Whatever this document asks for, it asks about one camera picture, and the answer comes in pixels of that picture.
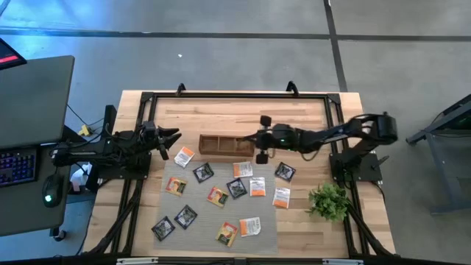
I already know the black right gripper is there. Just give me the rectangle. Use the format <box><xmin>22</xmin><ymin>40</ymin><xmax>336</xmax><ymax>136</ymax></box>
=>
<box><xmin>242</xmin><ymin>115</ymin><xmax>286</xmax><ymax>166</ymax></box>

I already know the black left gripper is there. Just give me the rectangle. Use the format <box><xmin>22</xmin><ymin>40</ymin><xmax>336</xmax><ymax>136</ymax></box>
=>
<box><xmin>141</xmin><ymin>120</ymin><xmax>183</xmax><ymax>162</ymax></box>

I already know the orange and white tea bag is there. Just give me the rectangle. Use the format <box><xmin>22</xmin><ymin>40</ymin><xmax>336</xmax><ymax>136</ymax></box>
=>
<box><xmin>272</xmin><ymin>186</ymin><xmax>291</xmax><ymax>210</ymax></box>
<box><xmin>233</xmin><ymin>161</ymin><xmax>254</xmax><ymax>179</ymax></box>
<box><xmin>249</xmin><ymin>177</ymin><xmax>266</xmax><ymax>197</ymax></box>
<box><xmin>173</xmin><ymin>146</ymin><xmax>196</xmax><ymax>169</ymax></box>
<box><xmin>238</xmin><ymin>216</ymin><xmax>262</xmax><ymax>238</ymax></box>

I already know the wooden three-compartment organizer box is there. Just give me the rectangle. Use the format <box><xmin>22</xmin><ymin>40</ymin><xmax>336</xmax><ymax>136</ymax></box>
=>
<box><xmin>198</xmin><ymin>134</ymin><xmax>255</xmax><ymax>158</ymax></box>

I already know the black foil tea bag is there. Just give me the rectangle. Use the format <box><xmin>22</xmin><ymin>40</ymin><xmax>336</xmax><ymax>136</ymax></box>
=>
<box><xmin>192</xmin><ymin>162</ymin><xmax>215</xmax><ymax>184</ymax></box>
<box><xmin>151</xmin><ymin>216</ymin><xmax>176</xmax><ymax>242</ymax></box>
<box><xmin>174</xmin><ymin>205</ymin><xmax>199</xmax><ymax>230</ymax></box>
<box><xmin>274</xmin><ymin>161</ymin><xmax>297</xmax><ymax>183</ymax></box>
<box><xmin>225</xmin><ymin>177</ymin><xmax>248</xmax><ymax>200</ymax></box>

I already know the small black upright box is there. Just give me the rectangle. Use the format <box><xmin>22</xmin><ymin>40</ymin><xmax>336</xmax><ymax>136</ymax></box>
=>
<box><xmin>104</xmin><ymin>105</ymin><xmax>118</xmax><ymax>141</ymax></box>

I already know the white plastic bag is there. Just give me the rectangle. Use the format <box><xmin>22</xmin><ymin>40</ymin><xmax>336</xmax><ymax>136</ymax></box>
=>
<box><xmin>69</xmin><ymin>161</ymin><xmax>93</xmax><ymax>194</ymax></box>

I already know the small green artificial plant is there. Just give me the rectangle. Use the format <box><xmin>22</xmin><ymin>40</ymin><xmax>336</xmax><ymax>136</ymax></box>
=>
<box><xmin>307</xmin><ymin>183</ymin><xmax>350</xmax><ymax>223</ymax></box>

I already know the grey woven placemat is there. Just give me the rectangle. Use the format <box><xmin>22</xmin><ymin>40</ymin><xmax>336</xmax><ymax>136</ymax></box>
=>
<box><xmin>152</xmin><ymin>160</ymin><xmax>279</xmax><ymax>255</ymax></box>

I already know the black computer mouse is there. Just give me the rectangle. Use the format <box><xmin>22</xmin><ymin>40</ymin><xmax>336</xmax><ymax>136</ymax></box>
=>
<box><xmin>41</xmin><ymin>173</ymin><xmax>65</xmax><ymax>208</ymax></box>

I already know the large grey flat panel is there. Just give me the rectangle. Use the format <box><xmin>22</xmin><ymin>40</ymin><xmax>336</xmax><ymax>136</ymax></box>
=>
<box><xmin>0</xmin><ymin>54</ymin><xmax>76</xmax><ymax>150</ymax></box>

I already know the black caster wheel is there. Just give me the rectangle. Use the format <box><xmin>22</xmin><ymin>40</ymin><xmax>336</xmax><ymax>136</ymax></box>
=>
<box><xmin>49</xmin><ymin>227</ymin><xmax>68</xmax><ymax>243</ymax></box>

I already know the backlit black keyboard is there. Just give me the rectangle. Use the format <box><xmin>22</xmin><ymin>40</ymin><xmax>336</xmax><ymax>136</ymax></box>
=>
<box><xmin>0</xmin><ymin>146</ymin><xmax>40</xmax><ymax>188</ymax></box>

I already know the grey office desk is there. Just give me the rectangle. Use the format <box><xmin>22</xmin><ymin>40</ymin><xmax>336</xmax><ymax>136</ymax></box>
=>
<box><xmin>0</xmin><ymin>141</ymin><xmax>74</xmax><ymax>237</ymax></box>

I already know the dark metal cart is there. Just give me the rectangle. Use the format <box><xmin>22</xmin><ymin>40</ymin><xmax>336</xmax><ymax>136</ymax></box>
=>
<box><xmin>406</xmin><ymin>93</ymin><xmax>471</xmax><ymax>215</ymax></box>

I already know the screen with red bar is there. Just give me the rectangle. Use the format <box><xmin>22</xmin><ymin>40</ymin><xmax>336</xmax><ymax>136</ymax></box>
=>
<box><xmin>0</xmin><ymin>36</ymin><xmax>27</xmax><ymax>71</ymax></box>

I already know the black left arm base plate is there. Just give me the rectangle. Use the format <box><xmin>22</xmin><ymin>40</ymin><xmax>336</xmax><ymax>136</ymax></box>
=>
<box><xmin>96</xmin><ymin>150</ymin><xmax>152</xmax><ymax>181</ymax></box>

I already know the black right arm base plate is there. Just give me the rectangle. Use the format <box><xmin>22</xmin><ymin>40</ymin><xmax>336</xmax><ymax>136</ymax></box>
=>
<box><xmin>329</xmin><ymin>152</ymin><xmax>390</xmax><ymax>183</ymax></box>

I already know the white strip bracket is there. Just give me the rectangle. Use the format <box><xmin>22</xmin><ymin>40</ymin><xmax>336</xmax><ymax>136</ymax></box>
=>
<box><xmin>322</xmin><ymin>258</ymin><xmax>364</xmax><ymax>265</ymax></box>
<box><xmin>116</xmin><ymin>257</ymin><xmax>159</xmax><ymax>265</ymax></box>

